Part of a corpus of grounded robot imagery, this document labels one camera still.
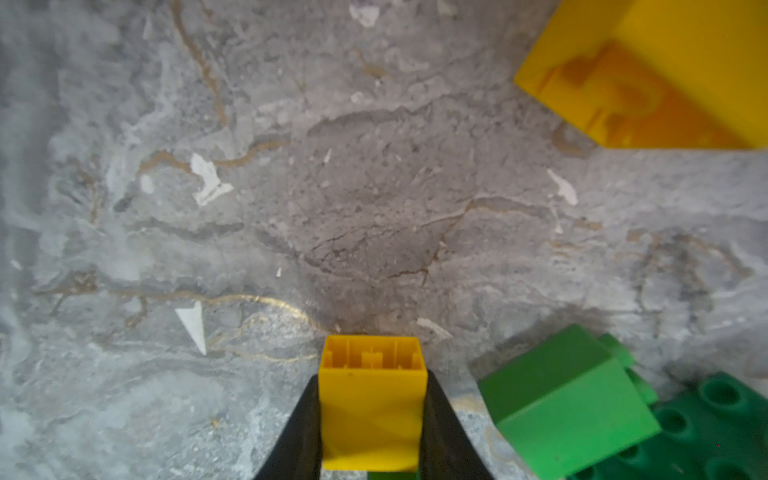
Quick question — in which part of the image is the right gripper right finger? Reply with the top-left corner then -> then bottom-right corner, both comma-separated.
418,370 -> 493,480

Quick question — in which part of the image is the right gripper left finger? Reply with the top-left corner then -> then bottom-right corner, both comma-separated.
253,375 -> 323,480

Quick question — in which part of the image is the yellow lego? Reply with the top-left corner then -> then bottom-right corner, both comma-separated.
318,335 -> 428,473
514,1 -> 767,149

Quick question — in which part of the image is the dark green lego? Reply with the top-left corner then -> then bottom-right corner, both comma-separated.
572,372 -> 767,480

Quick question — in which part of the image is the green lego centre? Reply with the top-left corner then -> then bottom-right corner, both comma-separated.
478,325 -> 661,479

